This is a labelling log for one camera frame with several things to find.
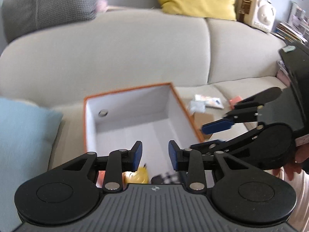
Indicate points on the pink pump bottle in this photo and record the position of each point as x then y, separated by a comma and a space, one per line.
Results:
100, 179

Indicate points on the cream bear bag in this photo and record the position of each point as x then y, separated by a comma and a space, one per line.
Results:
258, 14

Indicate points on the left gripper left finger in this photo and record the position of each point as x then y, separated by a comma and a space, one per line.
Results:
120, 161

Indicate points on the yellow rounded object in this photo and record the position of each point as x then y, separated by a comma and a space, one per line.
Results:
139, 177

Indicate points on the light blue cushion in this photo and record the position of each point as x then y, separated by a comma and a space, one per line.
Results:
28, 133

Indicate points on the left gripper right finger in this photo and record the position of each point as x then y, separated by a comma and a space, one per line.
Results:
190, 161

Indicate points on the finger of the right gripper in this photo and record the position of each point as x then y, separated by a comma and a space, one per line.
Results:
244, 111
235, 144

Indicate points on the orange cardboard box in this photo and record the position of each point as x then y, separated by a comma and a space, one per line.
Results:
152, 114

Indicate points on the stack of books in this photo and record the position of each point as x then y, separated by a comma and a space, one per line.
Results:
296, 27

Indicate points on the white cream tube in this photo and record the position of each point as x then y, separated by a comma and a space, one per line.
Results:
213, 102

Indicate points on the brown cube box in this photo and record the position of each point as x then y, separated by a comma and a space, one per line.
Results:
203, 118

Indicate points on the grey houndstooth cushion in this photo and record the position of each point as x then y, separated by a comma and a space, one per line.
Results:
21, 17

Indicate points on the illustrated card box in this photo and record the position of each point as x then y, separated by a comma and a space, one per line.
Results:
171, 177

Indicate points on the beige sofa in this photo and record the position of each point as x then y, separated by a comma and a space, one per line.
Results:
59, 66

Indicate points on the person right hand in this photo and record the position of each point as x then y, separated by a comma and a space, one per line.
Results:
295, 165

